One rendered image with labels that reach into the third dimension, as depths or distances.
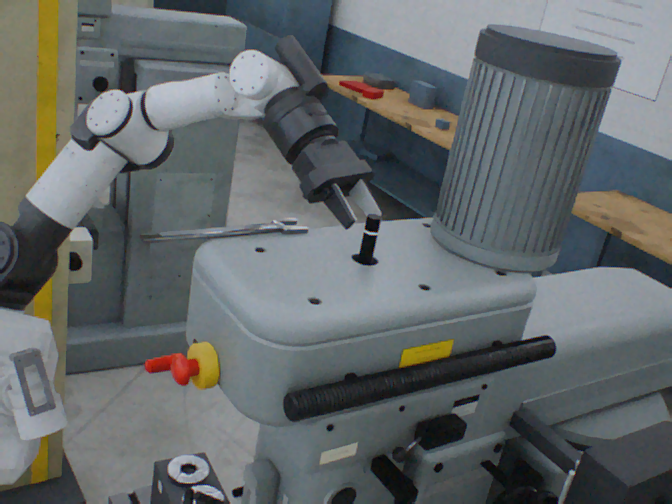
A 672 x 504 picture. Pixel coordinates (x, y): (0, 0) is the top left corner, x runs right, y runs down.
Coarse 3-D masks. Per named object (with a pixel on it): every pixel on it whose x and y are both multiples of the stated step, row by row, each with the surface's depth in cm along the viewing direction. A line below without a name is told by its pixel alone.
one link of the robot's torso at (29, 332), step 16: (0, 304) 117; (16, 304) 120; (0, 320) 114; (16, 320) 117; (32, 320) 119; (0, 336) 114; (16, 336) 116; (32, 336) 118; (48, 336) 119; (0, 352) 113; (48, 352) 119; (0, 368) 113; (48, 368) 120; (0, 416) 112; (0, 432) 112; (16, 432) 114; (0, 448) 111; (16, 448) 113; (32, 448) 117; (0, 464) 111; (16, 464) 113; (0, 480) 112; (16, 480) 115
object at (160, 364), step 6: (174, 354) 107; (150, 360) 105; (156, 360) 105; (162, 360) 105; (168, 360) 106; (150, 366) 104; (156, 366) 105; (162, 366) 105; (168, 366) 106; (150, 372) 105; (156, 372) 105
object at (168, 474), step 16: (160, 464) 167; (176, 464) 166; (192, 464) 167; (208, 464) 169; (160, 480) 163; (176, 480) 162; (192, 480) 162; (208, 480) 165; (160, 496) 164; (176, 496) 159; (224, 496) 161
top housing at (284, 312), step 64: (256, 256) 99; (320, 256) 103; (384, 256) 107; (448, 256) 111; (192, 320) 101; (256, 320) 87; (320, 320) 88; (384, 320) 93; (448, 320) 100; (512, 320) 108; (256, 384) 89; (320, 384) 91; (448, 384) 107
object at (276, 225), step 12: (204, 228) 103; (216, 228) 103; (228, 228) 104; (240, 228) 105; (252, 228) 105; (264, 228) 106; (276, 228) 107; (288, 228) 108; (300, 228) 109; (144, 240) 96; (156, 240) 97; (168, 240) 98; (180, 240) 99
